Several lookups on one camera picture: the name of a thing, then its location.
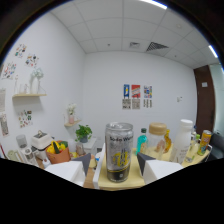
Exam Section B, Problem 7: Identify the silver soda water can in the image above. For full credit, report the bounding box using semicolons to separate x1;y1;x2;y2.
104;121;134;184

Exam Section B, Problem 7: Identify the orange pot with fruit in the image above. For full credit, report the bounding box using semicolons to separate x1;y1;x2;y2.
45;139;72;165

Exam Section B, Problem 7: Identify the two-tier wooden shelf rack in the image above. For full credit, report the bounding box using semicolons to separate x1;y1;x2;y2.
92;143;211;191

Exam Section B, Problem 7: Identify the glass jar with cork lid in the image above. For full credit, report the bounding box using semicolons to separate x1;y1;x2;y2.
146;122;168;160

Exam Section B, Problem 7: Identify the teal green bottle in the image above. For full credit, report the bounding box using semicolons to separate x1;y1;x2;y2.
135;127;148;156

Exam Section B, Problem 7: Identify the amber liquid bottle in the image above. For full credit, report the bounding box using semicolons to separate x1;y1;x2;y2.
163;129;173;154

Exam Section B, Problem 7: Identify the large white bottle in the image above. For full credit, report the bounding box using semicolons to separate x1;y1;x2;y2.
169;119;194;164

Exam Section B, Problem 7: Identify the clear bottle with green cap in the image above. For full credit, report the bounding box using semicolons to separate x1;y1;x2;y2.
186;133;201;163

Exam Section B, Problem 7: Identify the green potted plant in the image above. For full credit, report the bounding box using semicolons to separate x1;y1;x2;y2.
74;124;93;144

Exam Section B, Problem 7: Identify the white kitchen appliance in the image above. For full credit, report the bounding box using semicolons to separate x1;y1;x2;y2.
31;130;53;151

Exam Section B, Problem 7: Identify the white coffee grinder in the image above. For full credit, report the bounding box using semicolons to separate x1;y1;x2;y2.
15;134;39;166

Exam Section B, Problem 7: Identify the pink vase with flowers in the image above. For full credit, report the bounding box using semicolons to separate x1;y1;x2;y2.
66;103;78;125

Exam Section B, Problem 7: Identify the black chair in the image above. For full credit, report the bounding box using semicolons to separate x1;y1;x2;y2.
208;133;224;161

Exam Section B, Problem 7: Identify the white vase with flowers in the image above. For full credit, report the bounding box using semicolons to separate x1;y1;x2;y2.
29;67;44;95

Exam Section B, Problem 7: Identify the small wooden wall shelf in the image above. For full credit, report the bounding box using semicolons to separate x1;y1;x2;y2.
64;119;82;128

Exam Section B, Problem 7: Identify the multicoloured wall poster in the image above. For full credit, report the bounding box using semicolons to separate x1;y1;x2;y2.
143;85;153;99

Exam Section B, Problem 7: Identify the red wall poster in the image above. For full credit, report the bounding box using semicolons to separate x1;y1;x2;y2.
131;84;141;99

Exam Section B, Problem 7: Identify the blue wall poster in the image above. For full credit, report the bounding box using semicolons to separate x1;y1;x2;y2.
123;84;130;99

